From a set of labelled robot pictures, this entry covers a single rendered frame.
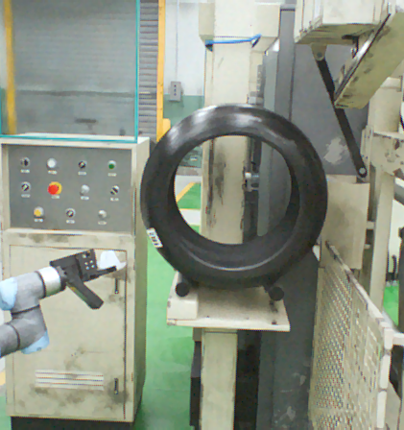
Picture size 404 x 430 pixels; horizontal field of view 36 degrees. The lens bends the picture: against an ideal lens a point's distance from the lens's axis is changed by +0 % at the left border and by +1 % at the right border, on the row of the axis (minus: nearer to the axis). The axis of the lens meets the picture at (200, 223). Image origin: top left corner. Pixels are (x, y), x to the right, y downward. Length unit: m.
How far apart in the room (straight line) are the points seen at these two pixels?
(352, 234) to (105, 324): 1.09
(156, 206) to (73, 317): 0.97
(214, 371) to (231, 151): 0.82
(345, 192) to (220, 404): 0.92
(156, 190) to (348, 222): 0.70
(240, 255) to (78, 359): 0.95
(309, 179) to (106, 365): 1.31
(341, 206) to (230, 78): 0.57
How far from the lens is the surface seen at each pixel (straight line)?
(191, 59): 10.80
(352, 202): 2.11
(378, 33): 1.55
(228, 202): 2.14
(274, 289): 1.83
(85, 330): 2.63
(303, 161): 1.76
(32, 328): 1.59
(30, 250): 2.57
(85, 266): 1.66
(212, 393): 2.37
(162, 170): 1.75
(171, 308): 1.85
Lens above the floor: 1.48
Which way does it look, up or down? 12 degrees down
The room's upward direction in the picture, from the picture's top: 2 degrees clockwise
